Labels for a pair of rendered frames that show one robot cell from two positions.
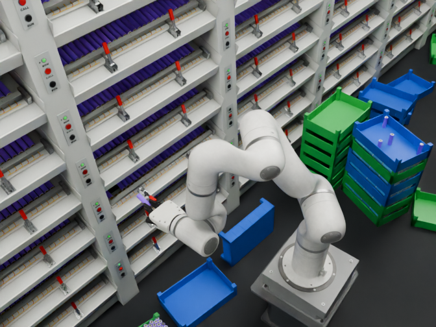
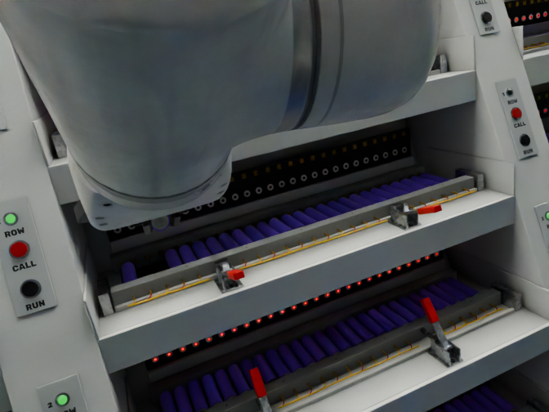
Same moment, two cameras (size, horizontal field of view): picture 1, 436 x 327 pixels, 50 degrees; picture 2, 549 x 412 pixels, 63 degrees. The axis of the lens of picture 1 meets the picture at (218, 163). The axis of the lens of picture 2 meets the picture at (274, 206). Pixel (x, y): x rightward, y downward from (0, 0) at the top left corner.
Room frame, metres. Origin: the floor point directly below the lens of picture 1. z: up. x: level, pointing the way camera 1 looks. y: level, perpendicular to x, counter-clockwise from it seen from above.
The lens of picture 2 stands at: (0.78, -0.01, 0.61)
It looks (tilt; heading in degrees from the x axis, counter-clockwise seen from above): 1 degrees up; 26
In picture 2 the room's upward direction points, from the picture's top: 17 degrees counter-clockwise
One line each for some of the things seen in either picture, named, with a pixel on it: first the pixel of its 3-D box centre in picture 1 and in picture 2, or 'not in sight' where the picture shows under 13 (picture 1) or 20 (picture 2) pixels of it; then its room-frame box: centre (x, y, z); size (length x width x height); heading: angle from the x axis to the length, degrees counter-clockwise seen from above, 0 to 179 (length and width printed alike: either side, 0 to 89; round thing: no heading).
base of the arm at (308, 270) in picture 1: (309, 252); not in sight; (0.95, -0.31, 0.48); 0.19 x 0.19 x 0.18
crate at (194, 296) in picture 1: (197, 294); not in sight; (1.06, 0.14, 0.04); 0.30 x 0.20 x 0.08; 125
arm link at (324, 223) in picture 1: (320, 226); not in sight; (0.91, -0.32, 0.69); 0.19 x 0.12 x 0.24; 4
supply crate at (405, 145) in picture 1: (390, 139); not in sight; (1.56, -0.81, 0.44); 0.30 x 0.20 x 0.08; 24
